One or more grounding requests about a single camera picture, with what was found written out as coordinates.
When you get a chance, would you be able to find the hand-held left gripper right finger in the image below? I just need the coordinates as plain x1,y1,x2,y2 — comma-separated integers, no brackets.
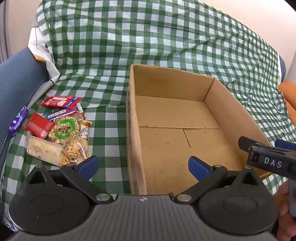
173,156,263,205

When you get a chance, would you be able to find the red snack packet blue end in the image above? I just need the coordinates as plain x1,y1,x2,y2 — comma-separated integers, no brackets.
41,96,82,109

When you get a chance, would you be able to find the small red snack packet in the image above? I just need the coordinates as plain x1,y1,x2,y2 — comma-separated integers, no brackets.
24,113,55,139

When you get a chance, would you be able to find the purple wrapper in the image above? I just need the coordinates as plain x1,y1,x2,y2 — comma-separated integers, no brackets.
9,106,29,138

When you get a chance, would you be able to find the cardboard box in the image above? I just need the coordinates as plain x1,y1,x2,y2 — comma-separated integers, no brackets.
126,64,273,196

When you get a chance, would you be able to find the purple white snack packet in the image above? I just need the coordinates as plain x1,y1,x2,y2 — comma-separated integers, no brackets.
43,104,84,122

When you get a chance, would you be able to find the grey curtain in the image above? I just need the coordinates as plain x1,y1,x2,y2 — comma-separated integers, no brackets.
0,0,14,63

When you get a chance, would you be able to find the person's right hand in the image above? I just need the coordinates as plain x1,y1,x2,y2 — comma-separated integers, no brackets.
276,181,296,241

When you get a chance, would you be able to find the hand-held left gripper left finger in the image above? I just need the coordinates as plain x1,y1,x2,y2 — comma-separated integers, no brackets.
25,156,114,205

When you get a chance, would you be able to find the clear cracker packet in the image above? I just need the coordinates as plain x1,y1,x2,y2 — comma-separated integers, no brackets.
60,134,92,167

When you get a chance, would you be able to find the green checked tablecloth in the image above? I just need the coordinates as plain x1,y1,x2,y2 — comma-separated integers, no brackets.
0,0,296,200

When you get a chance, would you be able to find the blue sofa armrest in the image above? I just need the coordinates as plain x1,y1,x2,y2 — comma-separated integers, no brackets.
279,56,288,84

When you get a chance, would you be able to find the round green label snack packet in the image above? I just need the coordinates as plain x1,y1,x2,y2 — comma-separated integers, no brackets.
48,113,86,145

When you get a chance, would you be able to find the white printed cloth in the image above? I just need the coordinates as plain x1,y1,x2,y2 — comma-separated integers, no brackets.
28,0,61,85

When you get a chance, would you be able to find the orange cushion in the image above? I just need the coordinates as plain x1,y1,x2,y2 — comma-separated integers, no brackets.
277,80,296,127

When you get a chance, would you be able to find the brown chocolate bar packet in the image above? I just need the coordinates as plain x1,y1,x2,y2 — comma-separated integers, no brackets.
80,120,92,142

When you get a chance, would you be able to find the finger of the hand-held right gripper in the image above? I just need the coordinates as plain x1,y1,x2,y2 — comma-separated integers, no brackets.
275,139,296,151
238,136,276,153

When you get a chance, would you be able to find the beige snack bar packet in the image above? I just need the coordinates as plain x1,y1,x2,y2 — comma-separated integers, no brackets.
25,132,67,167

